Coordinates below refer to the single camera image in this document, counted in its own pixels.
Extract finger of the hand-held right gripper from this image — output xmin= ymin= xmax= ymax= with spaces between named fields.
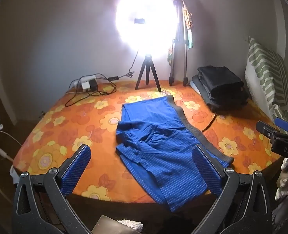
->
xmin=256 ymin=121 xmax=282 ymax=140
xmin=274 ymin=118 xmax=288 ymax=133

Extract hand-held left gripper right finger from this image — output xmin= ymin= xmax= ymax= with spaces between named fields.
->
xmin=191 ymin=144 xmax=272 ymax=234

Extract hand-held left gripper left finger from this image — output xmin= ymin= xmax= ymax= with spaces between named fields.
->
xmin=11 ymin=144 xmax=92 ymax=234

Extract blue striped pants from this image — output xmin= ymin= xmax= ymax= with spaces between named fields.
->
xmin=115 ymin=96 xmax=235 ymax=212

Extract person's right hand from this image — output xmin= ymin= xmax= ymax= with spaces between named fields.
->
xmin=275 ymin=157 xmax=288 ymax=200

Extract orange floral bedsheet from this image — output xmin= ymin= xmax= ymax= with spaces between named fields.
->
xmin=11 ymin=79 xmax=284 ymax=203

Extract green striped white pillow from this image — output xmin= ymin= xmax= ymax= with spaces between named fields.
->
xmin=245 ymin=36 xmax=288 ymax=127

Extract stack of dark folded clothes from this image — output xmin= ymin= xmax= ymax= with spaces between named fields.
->
xmin=190 ymin=66 xmax=249 ymax=113

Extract beige box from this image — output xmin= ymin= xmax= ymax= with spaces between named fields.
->
xmin=95 ymin=216 xmax=125 ymax=234

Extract white fluffy towel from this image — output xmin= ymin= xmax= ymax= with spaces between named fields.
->
xmin=117 ymin=219 xmax=144 ymax=234

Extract white power strip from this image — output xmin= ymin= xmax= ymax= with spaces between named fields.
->
xmin=72 ymin=76 xmax=97 ymax=92

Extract silver folded tripod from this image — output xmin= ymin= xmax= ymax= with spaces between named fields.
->
xmin=169 ymin=0 xmax=189 ymax=87

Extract small black tripod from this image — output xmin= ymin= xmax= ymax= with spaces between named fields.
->
xmin=135 ymin=54 xmax=162 ymax=92

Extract colourful hanging decoration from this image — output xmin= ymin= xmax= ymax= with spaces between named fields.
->
xmin=167 ymin=4 xmax=193 ymax=65

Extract short black cable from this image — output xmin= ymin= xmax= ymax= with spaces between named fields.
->
xmin=202 ymin=112 xmax=218 ymax=132

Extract white cable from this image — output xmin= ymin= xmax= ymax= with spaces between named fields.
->
xmin=0 ymin=102 xmax=15 ymax=162

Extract ring light cable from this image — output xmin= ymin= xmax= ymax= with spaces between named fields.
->
xmin=108 ymin=50 xmax=139 ymax=80

